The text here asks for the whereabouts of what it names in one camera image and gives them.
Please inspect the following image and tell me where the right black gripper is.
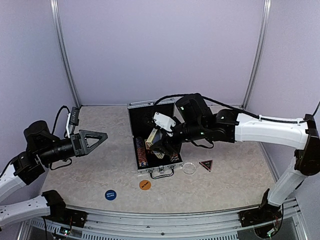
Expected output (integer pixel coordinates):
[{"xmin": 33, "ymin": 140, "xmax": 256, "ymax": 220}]
[{"xmin": 150, "ymin": 115, "xmax": 207, "ymax": 155}]

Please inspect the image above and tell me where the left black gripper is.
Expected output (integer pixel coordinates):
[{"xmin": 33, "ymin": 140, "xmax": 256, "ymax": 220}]
[{"xmin": 38, "ymin": 129, "xmax": 108, "ymax": 165}]

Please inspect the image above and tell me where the blue playing card box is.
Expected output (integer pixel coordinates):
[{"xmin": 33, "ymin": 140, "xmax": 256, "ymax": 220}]
[{"xmin": 145, "ymin": 128, "xmax": 165, "ymax": 159}]

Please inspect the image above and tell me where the aluminium poker chip case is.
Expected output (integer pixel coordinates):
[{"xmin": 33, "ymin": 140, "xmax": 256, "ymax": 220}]
[{"xmin": 127, "ymin": 98, "xmax": 183, "ymax": 180}]

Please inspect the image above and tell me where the clear round dealer button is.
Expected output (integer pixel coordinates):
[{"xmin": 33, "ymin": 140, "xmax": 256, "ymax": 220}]
[{"xmin": 182, "ymin": 162, "xmax": 197, "ymax": 176}]

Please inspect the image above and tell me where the orange big blind button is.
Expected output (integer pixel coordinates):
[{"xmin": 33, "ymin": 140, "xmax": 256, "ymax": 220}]
[{"xmin": 139, "ymin": 180, "xmax": 152, "ymax": 191}]

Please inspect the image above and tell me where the black pink triangular button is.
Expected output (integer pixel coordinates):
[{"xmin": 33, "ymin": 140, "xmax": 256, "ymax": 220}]
[{"xmin": 199, "ymin": 159, "xmax": 213, "ymax": 172}]

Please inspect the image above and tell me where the blue small blind button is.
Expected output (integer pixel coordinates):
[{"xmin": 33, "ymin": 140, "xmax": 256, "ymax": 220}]
[{"xmin": 104, "ymin": 189, "xmax": 117, "ymax": 201}]

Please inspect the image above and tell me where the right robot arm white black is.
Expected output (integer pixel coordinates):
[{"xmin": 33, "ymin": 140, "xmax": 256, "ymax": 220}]
[{"xmin": 148, "ymin": 93, "xmax": 320, "ymax": 227}]

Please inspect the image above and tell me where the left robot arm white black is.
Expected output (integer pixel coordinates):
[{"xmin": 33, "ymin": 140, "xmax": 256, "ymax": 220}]
[{"xmin": 0, "ymin": 105, "xmax": 108, "ymax": 228}]

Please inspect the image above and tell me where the chip row in case back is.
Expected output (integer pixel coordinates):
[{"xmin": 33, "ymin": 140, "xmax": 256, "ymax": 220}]
[{"xmin": 170, "ymin": 153, "xmax": 180, "ymax": 163}]

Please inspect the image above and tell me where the chip row in case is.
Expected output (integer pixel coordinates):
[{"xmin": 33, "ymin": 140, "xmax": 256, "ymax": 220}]
[
  {"xmin": 170, "ymin": 153, "xmax": 180, "ymax": 163},
  {"xmin": 135, "ymin": 137, "xmax": 148, "ymax": 168}
]

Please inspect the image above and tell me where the chip row in case front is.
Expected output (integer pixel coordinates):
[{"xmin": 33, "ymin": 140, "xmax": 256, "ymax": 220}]
[{"xmin": 135, "ymin": 137, "xmax": 148, "ymax": 168}]

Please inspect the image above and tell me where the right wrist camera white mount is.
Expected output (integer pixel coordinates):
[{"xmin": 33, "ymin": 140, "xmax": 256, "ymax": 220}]
[{"xmin": 144, "ymin": 112, "xmax": 177, "ymax": 137}]

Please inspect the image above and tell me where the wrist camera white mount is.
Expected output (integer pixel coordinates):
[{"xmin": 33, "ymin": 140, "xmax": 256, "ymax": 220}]
[
  {"xmin": 144, "ymin": 112, "xmax": 177, "ymax": 137},
  {"xmin": 65, "ymin": 107, "xmax": 80, "ymax": 138}
]

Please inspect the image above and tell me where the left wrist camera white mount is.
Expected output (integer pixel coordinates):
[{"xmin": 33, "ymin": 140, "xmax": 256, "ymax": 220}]
[{"xmin": 65, "ymin": 107, "xmax": 80, "ymax": 138}]

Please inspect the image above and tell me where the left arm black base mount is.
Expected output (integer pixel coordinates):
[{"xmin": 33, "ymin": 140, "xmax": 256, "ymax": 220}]
[{"xmin": 44, "ymin": 204, "xmax": 88, "ymax": 228}]

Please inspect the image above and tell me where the aluminium front rail frame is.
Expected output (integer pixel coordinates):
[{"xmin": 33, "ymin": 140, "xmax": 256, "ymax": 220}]
[{"xmin": 17, "ymin": 198, "xmax": 311, "ymax": 240}]

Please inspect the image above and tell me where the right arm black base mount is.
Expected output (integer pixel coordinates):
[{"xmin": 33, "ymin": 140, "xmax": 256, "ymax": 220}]
[{"xmin": 238, "ymin": 207, "xmax": 275, "ymax": 228}]

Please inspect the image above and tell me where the left aluminium corner post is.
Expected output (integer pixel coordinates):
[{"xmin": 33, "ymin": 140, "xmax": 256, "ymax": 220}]
[{"xmin": 50, "ymin": 0, "xmax": 82, "ymax": 108}]

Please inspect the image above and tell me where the aluminium corner post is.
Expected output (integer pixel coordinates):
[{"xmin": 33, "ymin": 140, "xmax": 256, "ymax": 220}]
[
  {"xmin": 241, "ymin": 0, "xmax": 272, "ymax": 110},
  {"xmin": 50, "ymin": 0, "xmax": 82, "ymax": 108}
]

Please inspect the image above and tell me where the right aluminium corner post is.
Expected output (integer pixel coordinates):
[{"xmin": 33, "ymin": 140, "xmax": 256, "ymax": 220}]
[{"xmin": 241, "ymin": 0, "xmax": 272, "ymax": 110}]

